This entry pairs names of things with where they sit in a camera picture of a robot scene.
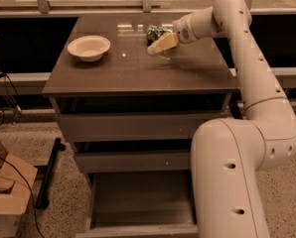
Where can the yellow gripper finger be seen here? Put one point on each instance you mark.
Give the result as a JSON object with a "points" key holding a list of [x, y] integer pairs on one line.
{"points": [[164, 43]]}

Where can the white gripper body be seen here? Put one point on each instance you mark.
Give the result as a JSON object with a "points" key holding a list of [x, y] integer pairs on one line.
{"points": [[182, 31]]}

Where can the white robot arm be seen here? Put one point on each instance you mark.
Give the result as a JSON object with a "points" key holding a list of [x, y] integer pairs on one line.
{"points": [[227, 153]]}

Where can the grey drawer cabinet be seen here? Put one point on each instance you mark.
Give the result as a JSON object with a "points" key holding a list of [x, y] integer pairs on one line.
{"points": [[191, 79]]}

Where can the top grey drawer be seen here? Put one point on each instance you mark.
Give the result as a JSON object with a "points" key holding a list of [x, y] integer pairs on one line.
{"points": [[98, 128]]}

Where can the grey drawer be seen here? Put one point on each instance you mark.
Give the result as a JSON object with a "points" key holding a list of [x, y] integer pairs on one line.
{"points": [[133, 162], [98, 128], [141, 205]]}

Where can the middle grey drawer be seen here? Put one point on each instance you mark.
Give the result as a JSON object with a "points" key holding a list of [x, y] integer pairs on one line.
{"points": [[133, 162]]}

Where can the bottom grey drawer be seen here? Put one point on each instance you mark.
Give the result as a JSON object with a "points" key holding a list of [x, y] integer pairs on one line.
{"points": [[141, 205]]}

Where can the white bowl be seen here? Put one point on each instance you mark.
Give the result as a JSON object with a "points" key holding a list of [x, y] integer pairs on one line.
{"points": [[89, 48]]}

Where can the black metal stand leg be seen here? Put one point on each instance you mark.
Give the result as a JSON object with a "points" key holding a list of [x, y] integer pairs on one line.
{"points": [[46, 171]]}

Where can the cardboard box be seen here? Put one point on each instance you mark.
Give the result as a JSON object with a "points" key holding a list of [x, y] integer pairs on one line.
{"points": [[16, 180]]}

